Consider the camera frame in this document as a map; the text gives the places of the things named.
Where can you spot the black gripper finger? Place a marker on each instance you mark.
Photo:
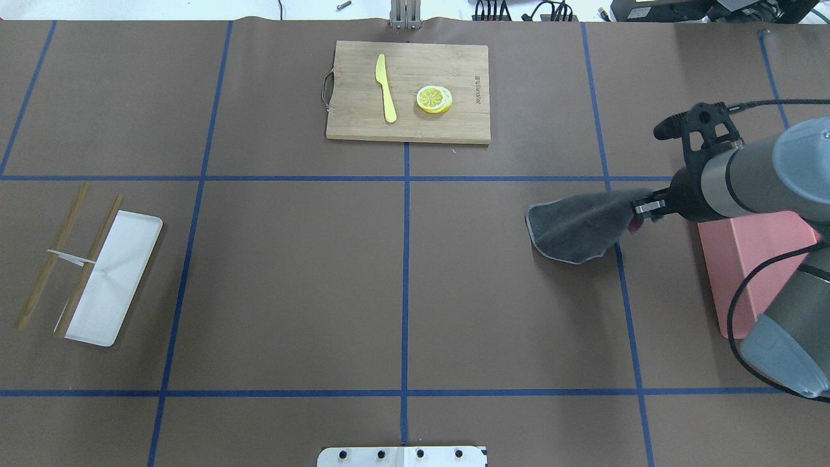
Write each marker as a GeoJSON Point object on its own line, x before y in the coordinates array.
{"type": "Point", "coordinates": [650, 208]}

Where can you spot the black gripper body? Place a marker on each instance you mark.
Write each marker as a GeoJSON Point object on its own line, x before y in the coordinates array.
{"type": "Point", "coordinates": [685, 192]}

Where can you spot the grey wiping cloth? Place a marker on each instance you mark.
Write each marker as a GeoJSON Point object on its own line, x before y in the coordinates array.
{"type": "Point", "coordinates": [581, 227]}

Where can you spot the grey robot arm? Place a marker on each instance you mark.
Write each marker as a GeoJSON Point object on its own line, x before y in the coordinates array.
{"type": "Point", "coordinates": [762, 209]}

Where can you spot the pink plastic bin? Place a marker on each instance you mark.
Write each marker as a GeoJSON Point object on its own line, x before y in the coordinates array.
{"type": "Point", "coordinates": [734, 247]}

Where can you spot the lemon slice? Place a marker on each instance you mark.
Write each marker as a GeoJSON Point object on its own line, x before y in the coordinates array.
{"type": "Point", "coordinates": [434, 99]}

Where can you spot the yellow plastic knife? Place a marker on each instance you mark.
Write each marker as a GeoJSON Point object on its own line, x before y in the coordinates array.
{"type": "Point", "coordinates": [389, 110]}

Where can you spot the bamboo cutting board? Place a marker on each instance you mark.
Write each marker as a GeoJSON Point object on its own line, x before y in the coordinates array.
{"type": "Point", "coordinates": [355, 111]}

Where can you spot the right wooden stick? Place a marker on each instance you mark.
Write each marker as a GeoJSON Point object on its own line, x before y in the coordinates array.
{"type": "Point", "coordinates": [87, 267]}

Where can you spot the wooden stick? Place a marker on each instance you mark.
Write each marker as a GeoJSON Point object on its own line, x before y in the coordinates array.
{"type": "Point", "coordinates": [47, 267]}
{"type": "Point", "coordinates": [87, 267]}

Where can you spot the left wooden stick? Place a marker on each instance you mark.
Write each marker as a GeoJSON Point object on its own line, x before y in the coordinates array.
{"type": "Point", "coordinates": [47, 267]}

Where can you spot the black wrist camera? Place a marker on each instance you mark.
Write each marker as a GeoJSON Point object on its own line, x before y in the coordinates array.
{"type": "Point", "coordinates": [704, 127]}

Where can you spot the metal camera stand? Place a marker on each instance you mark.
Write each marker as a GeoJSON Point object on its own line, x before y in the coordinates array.
{"type": "Point", "coordinates": [405, 14]}

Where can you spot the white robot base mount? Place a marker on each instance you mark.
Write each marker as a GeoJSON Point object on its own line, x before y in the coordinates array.
{"type": "Point", "coordinates": [403, 456]}

